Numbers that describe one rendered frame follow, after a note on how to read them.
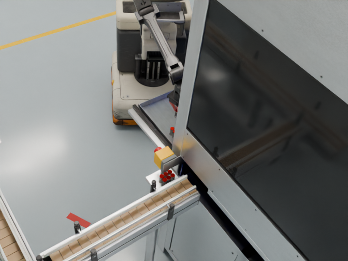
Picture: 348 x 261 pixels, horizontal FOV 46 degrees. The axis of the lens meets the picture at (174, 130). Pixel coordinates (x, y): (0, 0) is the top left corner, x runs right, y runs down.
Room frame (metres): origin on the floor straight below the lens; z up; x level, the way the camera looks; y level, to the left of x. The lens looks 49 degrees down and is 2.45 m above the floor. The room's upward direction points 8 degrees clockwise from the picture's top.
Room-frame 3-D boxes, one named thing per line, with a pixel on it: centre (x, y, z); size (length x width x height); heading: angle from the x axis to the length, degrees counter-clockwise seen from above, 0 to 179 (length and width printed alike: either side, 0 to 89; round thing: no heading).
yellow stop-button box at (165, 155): (1.08, 0.02, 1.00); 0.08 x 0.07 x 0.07; 42
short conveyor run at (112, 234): (0.78, 0.14, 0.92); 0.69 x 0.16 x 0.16; 132
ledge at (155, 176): (1.04, 0.01, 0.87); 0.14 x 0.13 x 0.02; 42
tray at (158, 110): (1.42, -0.01, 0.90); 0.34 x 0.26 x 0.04; 41
